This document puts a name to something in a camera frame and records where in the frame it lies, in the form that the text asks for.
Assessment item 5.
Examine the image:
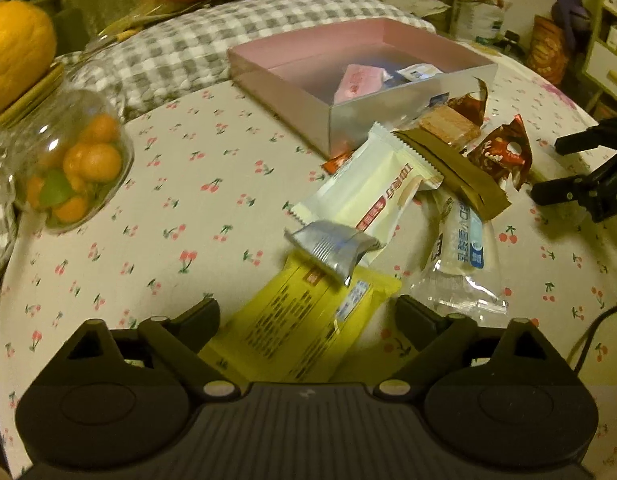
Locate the large orange fruit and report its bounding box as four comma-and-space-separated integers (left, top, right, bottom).
0, 0, 58, 113

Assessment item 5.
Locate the pink cardboard box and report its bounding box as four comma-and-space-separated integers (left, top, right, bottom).
227, 17, 498, 158

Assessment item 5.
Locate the glass jar of kumquats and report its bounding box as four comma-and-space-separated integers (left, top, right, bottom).
0, 62, 134, 233

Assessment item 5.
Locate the white cream snack packet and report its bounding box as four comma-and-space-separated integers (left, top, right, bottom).
292, 122, 444, 266

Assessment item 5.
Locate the white sack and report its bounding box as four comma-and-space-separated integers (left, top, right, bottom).
451, 0, 507, 43

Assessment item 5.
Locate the red candy wrapper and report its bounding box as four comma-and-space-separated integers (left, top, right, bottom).
467, 114, 533, 191

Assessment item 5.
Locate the folded newspaper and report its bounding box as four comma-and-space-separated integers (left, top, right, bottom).
366, 0, 452, 16

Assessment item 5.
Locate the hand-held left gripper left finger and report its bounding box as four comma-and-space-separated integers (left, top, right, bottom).
63, 298, 242, 403

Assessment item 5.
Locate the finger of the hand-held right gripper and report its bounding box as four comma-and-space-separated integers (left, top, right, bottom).
555, 117, 617, 157
531, 175, 597, 207

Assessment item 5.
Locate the grey checked pillow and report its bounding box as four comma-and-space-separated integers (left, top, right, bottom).
71, 0, 437, 121

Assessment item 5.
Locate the wafer biscuit packet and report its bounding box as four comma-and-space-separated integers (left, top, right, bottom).
413, 77, 489, 153

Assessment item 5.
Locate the purple object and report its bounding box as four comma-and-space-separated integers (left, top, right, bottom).
551, 0, 592, 36

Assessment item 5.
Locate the small white blue packet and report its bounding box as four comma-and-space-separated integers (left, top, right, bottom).
395, 62, 442, 82

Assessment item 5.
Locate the silver foil packet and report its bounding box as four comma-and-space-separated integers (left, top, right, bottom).
283, 220, 382, 286

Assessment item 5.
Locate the yellow papers pile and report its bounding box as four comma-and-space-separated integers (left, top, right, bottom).
98, 0, 199, 41

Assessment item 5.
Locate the small orange-red packet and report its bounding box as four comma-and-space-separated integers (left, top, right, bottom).
322, 151, 352, 175

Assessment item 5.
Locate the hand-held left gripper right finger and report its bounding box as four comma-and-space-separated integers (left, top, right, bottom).
371, 295, 554, 403

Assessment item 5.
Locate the white cabinet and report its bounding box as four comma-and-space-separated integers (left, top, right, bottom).
579, 0, 617, 111

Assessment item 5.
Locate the orange-red printed bag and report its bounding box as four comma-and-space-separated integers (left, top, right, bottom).
526, 15, 572, 86

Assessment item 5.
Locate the clear packet with blue label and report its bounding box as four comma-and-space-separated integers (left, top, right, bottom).
407, 191, 509, 316

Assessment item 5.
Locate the gold brown snack packet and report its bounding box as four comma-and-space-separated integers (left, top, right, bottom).
391, 127, 512, 221

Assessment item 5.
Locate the yellow snack packet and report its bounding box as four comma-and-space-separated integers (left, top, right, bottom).
198, 252, 402, 383

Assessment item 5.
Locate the cherry print sheet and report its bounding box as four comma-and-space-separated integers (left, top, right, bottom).
0, 42, 617, 480

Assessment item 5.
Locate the pink snack packet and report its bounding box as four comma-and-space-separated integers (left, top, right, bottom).
333, 63, 392, 106

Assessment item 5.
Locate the black cable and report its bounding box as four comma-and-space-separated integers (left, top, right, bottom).
571, 302, 617, 376

